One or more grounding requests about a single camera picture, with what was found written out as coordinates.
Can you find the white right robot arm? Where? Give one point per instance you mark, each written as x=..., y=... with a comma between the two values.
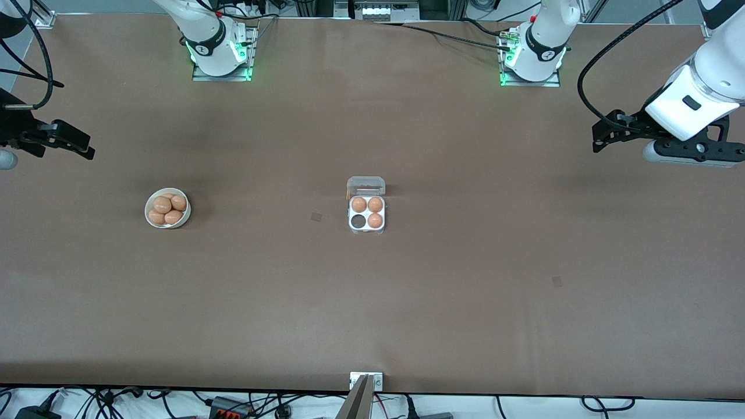
x=215, y=43

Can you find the clear plastic egg box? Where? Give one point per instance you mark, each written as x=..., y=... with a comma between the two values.
x=367, y=212

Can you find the small metal mount bracket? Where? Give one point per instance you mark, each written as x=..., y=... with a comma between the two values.
x=377, y=382

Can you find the black power adapter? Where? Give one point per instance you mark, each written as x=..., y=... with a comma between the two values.
x=35, y=414

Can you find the grey control device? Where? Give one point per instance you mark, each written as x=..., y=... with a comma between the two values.
x=378, y=11

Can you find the white round bowl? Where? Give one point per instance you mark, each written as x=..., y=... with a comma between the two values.
x=187, y=216

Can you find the aluminium corner post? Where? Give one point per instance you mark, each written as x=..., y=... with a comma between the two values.
x=43, y=20

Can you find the aluminium profile bar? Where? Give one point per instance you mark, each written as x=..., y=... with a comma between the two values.
x=356, y=404

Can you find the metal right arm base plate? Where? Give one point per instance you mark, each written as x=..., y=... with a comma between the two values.
x=201, y=76

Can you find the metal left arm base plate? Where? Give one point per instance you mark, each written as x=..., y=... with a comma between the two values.
x=553, y=83

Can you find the black orange power strip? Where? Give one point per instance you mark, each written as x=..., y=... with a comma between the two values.
x=224, y=405

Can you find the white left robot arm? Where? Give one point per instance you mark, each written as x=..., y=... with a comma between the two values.
x=547, y=41

